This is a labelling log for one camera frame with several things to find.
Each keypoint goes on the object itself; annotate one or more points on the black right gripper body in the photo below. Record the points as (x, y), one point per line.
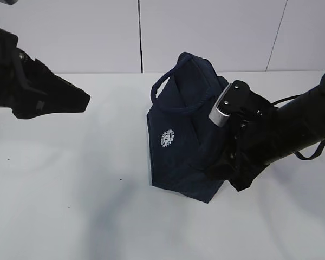
(238, 156)

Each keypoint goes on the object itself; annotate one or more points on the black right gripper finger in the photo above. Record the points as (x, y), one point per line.
(224, 168)
(244, 178)

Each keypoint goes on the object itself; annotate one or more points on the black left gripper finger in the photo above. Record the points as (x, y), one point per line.
(46, 93)

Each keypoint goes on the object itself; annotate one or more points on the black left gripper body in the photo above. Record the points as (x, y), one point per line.
(13, 82)

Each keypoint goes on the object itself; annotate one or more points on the dark navy fabric lunch bag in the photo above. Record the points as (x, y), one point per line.
(183, 141)

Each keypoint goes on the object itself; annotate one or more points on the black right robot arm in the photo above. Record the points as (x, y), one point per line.
(296, 122)

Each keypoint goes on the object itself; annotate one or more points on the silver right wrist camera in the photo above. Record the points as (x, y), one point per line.
(231, 101)

